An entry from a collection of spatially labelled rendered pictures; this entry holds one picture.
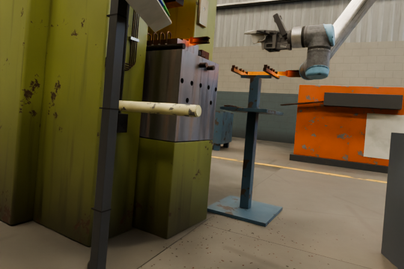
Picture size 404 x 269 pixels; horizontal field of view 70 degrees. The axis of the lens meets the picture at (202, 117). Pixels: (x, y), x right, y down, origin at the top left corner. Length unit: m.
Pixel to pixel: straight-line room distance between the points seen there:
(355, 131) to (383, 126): 0.38
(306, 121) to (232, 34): 5.71
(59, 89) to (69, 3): 0.41
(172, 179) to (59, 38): 0.88
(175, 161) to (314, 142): 3.73
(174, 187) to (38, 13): 1.08
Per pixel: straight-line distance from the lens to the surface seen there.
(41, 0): 1.72
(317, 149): 4.93
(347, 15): 1.50
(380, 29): 9.39
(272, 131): 9.16
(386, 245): 1.74
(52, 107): 1.58
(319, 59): 1.27
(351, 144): 4.92
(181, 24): 1.95
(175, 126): 1.37
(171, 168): 1.40
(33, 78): 1.64
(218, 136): 5.21
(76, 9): 1.54
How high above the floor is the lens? 0.60
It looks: level
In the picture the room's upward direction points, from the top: 5 degrees clockwise
